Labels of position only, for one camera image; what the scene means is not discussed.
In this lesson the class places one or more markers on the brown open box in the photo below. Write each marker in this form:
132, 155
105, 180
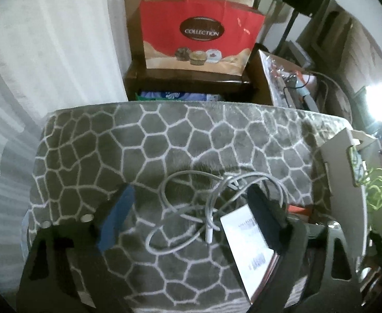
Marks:
261, 81

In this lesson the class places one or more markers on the dark wooden cabinet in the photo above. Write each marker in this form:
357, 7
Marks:
184, 78

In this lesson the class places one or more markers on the white labelled box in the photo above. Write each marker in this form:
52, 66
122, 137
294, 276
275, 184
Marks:
243, 254

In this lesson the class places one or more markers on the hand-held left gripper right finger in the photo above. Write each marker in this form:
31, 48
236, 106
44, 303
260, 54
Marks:
266, 221

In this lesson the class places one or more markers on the black speaker stand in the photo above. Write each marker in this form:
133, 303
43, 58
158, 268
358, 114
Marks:
266, 22
287, 32

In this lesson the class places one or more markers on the white curtain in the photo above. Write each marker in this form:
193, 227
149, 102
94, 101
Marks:
47, 55

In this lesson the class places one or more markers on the clear plastic bag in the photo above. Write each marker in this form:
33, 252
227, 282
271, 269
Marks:
282, 71

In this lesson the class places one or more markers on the yellow green object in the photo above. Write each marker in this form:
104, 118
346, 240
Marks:
378, 186

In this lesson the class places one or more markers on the black portable lamp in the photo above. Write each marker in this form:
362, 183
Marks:
376, 96

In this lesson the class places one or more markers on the grey white patterned blanket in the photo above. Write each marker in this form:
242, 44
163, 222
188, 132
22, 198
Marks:
112, 156

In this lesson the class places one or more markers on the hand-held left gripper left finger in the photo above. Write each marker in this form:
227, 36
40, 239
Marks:
117, 216

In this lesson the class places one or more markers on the blue patterned bag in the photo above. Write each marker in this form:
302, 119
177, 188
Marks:
174, 96

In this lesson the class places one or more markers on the red chocolate gift bag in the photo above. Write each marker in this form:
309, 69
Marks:
165, 22

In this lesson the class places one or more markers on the white cardboard tray box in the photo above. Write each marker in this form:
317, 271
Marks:
340, 156

